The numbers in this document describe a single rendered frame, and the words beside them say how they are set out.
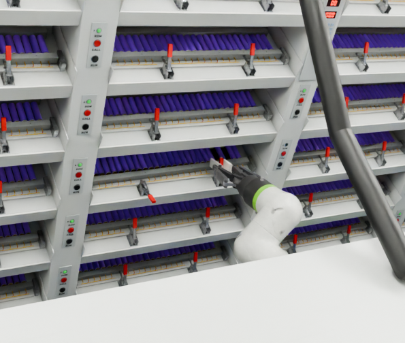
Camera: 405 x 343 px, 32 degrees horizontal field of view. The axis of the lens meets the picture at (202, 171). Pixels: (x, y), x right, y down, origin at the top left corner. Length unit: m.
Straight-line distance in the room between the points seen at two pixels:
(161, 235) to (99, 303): 1.72
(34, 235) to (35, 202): 0.17
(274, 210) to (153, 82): 0.48
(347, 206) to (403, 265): 2.04
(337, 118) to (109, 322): 0.33
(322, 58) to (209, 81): 1.23
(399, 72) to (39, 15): 1.24
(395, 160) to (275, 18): 0.95
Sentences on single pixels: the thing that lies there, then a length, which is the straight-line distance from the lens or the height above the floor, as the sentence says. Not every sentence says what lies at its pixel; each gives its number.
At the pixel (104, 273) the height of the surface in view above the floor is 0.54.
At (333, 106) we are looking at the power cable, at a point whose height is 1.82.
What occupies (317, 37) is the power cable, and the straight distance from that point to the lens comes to 0.77.
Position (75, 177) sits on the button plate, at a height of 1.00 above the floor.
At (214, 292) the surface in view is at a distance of 0.62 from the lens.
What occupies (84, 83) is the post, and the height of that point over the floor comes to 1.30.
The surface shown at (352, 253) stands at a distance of 0.72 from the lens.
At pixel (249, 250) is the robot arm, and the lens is 1.91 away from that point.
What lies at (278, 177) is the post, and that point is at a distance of 2.35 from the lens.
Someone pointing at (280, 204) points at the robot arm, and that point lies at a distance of 1.92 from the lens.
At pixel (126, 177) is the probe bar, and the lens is 2.12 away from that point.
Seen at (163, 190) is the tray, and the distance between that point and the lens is 2.16.
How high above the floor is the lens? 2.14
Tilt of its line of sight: 33 degrees down
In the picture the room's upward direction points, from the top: 14 degrees clockwise
